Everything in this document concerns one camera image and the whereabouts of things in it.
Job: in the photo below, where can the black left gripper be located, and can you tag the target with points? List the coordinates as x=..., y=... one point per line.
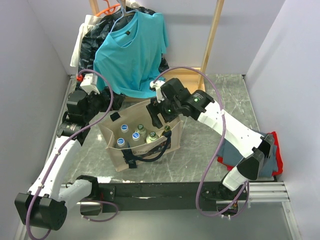
x=105, y=99

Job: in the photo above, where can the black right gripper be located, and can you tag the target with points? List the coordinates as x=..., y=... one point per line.
x=156, y=107

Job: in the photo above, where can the green Perrier lemon bottle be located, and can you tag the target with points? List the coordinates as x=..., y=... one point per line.
x=166, y=129

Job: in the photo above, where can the cream canvas tote bag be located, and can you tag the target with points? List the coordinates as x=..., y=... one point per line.
x=149, y=152

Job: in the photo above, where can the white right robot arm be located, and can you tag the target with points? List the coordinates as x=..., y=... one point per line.
x=253, y=146

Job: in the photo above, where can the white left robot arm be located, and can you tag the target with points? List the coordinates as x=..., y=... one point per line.
x=45, y=205

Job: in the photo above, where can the wooden clothes rack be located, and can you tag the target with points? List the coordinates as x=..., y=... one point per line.
x=189, y=78

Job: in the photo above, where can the Chang soda bottle front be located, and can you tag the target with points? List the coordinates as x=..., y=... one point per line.
x=152, y=137

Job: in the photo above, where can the chang soda bottle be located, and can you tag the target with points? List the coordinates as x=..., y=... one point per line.
x=141, y=130
x=152, y=137

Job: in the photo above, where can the Chang soda bottle rear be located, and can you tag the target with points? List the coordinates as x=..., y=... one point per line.
x=141, y=130

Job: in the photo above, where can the blue-cap water bottle rear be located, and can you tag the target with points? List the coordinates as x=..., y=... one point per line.
x=125, y=130

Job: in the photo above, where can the blue-cap water bottle labelled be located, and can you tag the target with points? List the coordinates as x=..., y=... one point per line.
x=121, y=143

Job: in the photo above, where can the blue-cap water bottle front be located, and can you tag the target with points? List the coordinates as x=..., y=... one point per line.
x=137, y=139

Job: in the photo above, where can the turquoise t-shirt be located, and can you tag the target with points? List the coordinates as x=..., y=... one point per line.
x=129, y=58

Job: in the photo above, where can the folded grey-blue garment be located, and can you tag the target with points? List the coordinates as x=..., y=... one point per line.
x=229, y=156

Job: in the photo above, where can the dark leaf-print shirt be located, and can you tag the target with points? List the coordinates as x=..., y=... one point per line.
x=96, y=36

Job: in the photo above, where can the cream hanging garment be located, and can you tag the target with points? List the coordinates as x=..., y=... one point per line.
x=89, y=23

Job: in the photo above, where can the orange clothes hanger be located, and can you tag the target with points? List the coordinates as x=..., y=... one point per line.
x=109, y=10

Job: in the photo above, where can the light blue clothes hanger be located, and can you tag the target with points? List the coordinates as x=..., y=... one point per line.
x=125, y=17

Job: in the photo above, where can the folded red garment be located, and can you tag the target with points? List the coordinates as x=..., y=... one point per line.
x=278, y=156

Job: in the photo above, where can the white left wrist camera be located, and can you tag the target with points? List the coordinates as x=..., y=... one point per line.
x=88, y=83

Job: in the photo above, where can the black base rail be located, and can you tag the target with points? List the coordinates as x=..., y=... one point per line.
x=166, y=195

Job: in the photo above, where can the aluminium extrusion rail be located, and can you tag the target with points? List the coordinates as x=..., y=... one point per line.
x=268, y=192

